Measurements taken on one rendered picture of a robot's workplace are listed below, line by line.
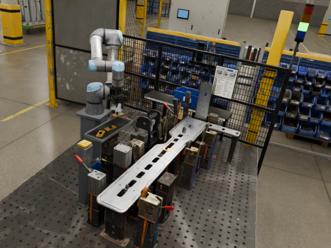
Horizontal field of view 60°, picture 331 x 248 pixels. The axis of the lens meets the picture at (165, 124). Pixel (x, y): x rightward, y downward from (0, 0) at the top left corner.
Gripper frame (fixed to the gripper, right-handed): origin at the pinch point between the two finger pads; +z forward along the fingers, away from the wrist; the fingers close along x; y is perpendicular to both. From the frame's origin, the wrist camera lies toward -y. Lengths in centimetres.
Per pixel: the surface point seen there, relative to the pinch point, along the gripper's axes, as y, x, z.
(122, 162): 20.1, 25.6, 20.2
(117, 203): 46, 47, 23
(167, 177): 12, 55, 20
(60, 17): -139, -259, -23
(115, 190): 40, 39, 23
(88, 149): 36.1, 12.0, 10.0
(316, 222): -163, 142, 124
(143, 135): -10.4, 16.2, 15.6
